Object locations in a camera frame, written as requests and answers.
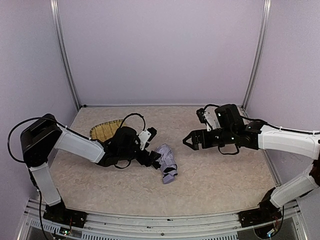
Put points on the aluminium corner post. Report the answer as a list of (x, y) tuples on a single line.
[(258, 54), (63, 53)]

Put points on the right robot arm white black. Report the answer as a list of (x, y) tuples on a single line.
[(260, 135)]

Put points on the aluminium front rail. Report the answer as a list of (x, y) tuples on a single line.
[(108, 226)]

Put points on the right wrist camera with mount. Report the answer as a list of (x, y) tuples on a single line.
[(206, 118)]

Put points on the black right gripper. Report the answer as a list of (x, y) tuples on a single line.
[(198, 139)]

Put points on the lilac umbrella with black lining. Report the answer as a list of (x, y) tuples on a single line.
[(166, 163)]

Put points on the woven bamboo tray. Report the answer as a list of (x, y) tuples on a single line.
[(104, 131)]

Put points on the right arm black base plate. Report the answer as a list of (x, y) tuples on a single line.
[(258, 216)]

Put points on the aluminium corner post right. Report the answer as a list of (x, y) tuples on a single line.
[(258, 54)]

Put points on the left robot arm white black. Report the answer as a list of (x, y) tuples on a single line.
[(45, 134)]

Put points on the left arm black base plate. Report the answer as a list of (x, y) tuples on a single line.
[(68, 217)]

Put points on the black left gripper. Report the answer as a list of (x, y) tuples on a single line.
[(152, 157)]

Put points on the aluminium corner post left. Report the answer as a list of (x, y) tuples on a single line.
[(63, 53)]

